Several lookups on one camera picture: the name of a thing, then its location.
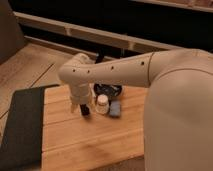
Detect wooden board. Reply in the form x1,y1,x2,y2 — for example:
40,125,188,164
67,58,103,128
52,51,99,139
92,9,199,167
42,86,147,171

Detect dark grey mat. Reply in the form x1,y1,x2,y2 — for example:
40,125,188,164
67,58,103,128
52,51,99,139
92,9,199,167
0,84,56,171

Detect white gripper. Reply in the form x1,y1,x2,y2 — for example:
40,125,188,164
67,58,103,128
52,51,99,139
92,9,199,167
69,84,91,113

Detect blue sponge block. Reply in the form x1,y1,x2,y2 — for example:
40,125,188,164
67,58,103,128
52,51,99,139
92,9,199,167
109,101,121,117

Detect black bowl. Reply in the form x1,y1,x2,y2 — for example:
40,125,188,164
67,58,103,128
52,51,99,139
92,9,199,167
94,84,122,98

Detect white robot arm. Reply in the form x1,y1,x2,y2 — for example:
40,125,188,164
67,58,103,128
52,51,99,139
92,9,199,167
59,48,213,171

